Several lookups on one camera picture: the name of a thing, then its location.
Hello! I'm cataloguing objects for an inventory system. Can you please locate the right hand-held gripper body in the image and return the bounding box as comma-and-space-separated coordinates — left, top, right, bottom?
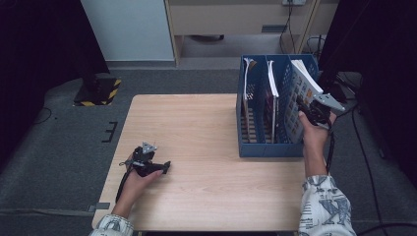
304, 92, 346, 127

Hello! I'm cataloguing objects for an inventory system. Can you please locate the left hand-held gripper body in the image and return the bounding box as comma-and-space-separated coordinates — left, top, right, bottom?
131, 142, 163, 178

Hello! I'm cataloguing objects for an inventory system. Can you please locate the white picture-grid book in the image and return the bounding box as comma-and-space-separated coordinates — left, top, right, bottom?
283, 59, 325, 146

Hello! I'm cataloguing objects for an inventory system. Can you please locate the purple magazine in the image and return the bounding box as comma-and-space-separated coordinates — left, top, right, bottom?
265, 59, 277, 144
268, 60, 280, 144

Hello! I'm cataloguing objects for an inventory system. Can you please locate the blue file rack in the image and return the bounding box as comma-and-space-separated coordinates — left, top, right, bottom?
235, 53, 320, 158

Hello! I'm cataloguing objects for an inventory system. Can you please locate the person's right hand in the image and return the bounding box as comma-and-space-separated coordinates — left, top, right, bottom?
298, 111, 337, 150

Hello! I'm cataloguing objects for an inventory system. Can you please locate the person's left hand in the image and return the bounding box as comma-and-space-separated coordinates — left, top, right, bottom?
115, 170, 163, 207

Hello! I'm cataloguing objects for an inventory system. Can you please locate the black stand with striped base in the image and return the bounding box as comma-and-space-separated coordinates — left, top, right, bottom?
319, 72, 348, 103
73, 58, 122, 107

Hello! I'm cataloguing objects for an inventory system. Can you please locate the black tape mark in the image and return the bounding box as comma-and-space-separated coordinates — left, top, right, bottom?
101, 121, 119, 144

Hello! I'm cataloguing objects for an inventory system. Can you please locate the grey tape piece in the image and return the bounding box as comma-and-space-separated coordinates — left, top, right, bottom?
88, 202, 111, 213

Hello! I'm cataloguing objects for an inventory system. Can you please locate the black curtain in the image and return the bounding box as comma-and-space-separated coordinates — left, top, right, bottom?
317, 0, 417, 188
0, 0, 111, 165

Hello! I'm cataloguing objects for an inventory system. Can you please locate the beige wooden cabinet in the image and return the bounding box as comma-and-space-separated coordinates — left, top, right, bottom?
164, 0, 338, 68

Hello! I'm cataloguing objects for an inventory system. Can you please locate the white cabinet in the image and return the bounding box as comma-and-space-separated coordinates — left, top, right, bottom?
81, 0, 175, 62

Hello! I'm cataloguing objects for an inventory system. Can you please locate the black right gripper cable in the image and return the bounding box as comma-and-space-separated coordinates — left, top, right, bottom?
326, 126, 336, 175

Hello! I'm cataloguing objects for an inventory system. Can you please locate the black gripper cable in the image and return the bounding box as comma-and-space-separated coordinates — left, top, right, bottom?
326, 126, 336, 175
115, 160, 136, 205

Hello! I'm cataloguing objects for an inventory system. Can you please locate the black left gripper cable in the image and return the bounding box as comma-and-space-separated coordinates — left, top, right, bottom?
115, 160, 136, 205

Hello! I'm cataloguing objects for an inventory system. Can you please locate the black hanging cable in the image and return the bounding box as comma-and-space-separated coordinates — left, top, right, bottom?
278, 3, 297, 55

